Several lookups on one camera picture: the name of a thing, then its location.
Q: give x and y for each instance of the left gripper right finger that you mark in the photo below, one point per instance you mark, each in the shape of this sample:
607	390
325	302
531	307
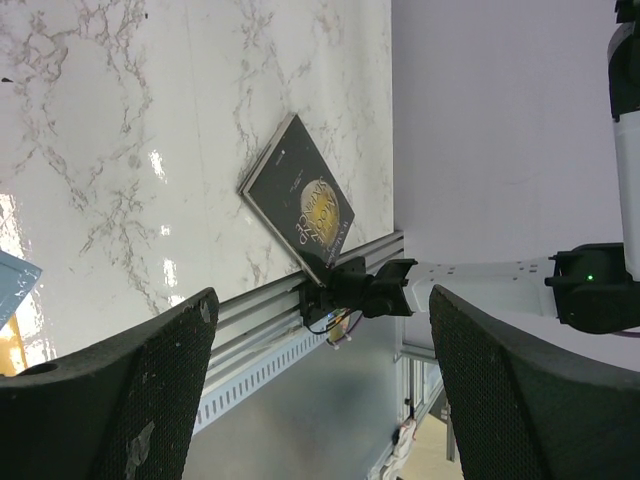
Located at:
524	408

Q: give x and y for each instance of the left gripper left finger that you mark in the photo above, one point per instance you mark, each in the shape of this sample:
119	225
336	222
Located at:
122	408

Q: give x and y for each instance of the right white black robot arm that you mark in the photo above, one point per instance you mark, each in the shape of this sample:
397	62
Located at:
516	155

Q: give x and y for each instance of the light blue book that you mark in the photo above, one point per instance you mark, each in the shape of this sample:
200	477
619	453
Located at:
18	277

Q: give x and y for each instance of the black moon sixpence book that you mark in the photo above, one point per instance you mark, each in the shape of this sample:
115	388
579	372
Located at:
291	188

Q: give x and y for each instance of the white slotted cable duct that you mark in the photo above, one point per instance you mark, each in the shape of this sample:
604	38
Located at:
222	395

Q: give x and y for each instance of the aluminium mounting rail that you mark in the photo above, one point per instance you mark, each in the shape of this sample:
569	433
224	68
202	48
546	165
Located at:
248	321

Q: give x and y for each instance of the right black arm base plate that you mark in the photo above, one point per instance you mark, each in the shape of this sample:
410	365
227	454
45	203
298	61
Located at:
346	289

